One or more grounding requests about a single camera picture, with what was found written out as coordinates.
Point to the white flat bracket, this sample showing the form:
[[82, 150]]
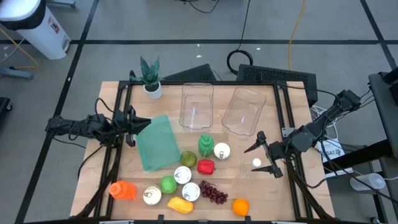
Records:
[[116, 222], [284, 222]]

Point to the white trash bin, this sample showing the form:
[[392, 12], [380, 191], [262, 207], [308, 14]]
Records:
[[40, 34]]

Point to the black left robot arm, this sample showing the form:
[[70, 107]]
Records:
[[90, 126]]

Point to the black table clamp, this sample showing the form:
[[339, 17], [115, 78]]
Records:
[[160, 217], [247, 219]]

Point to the white paper sign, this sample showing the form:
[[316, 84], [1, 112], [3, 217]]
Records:
[[337, 150]]

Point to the clear plastic bin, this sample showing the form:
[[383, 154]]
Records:
[[196, 105], [244, 112]]

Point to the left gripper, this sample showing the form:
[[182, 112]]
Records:
[[122, 124]]

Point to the snake plant white pot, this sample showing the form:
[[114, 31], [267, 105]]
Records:
[[153, 91]]

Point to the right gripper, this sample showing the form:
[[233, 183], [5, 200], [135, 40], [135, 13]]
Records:
[[280, 148]]

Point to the clear bottle white cap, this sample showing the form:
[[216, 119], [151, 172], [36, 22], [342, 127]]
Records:
[[256, 162]]

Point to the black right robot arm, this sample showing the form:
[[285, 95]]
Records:
[[323, 119]]

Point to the green pear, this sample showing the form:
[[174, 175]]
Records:
[[188, 159]]

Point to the white oval device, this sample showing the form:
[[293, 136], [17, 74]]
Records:
[[367, 182]]

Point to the black perforated computer case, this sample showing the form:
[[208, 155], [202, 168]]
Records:
[[280, 74]]

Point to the grey metal bracket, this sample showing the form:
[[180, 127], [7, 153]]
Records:
[[286, 131]]

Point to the black flat equipment box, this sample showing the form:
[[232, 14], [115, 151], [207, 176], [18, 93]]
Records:
[[194, 74]]

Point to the grey metal stand foot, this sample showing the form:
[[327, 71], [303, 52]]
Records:
[[62, 3], [15, 73]]

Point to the teal plastic tray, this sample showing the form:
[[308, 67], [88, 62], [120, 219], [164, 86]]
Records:
[[158, 146]]

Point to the red bell pepper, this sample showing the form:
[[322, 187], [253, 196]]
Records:
[[206, 167]]

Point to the black metal cart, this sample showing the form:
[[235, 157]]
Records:
[[382, 109]]

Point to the green apple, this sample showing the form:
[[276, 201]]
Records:
[[168, 184]]

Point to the black chair base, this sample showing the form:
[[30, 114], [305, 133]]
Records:
[[3, 107]]

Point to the yellow mango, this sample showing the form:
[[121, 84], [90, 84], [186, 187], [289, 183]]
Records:
[[180, 205]]

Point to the orange fruit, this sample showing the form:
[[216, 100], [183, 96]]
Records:
[[241, 207]]

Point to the green plastic bottle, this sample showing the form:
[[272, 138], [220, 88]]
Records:
[[206, 146]]

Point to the tuna can pull tab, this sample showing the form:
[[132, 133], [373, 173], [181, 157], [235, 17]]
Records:
[[182, 175], [152, 195], [222, 151], [190, 191]]

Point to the purple grape bunch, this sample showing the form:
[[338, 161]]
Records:
[[211, 191]]

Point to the black aluminium frame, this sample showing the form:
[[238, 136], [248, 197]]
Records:
[[217, 83]]

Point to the orange plastic bottle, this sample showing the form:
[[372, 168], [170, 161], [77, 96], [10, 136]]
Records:
[[122, 190]]

